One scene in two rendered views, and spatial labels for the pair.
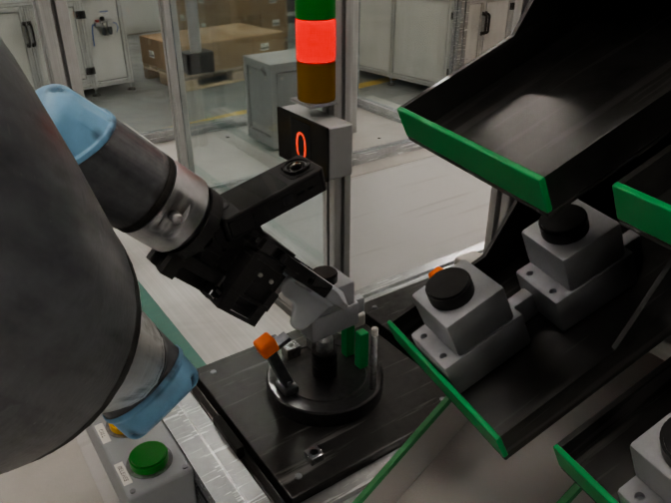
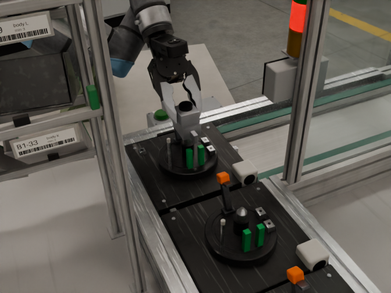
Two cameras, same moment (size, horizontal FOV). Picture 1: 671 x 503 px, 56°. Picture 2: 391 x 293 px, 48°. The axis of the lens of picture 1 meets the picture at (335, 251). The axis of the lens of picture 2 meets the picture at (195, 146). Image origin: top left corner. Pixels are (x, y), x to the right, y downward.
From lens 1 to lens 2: 109 cm
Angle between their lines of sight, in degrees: 81
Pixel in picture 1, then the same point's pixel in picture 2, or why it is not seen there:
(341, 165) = (269, 92)
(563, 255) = not seen: hidden behind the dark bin
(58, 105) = not seen: outside the picture
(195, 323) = (277, 135)
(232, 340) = (259, 148)
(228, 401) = not seen: hidden behind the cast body
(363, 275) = (377, 237)
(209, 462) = (155, 129)
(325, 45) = (292, 17)
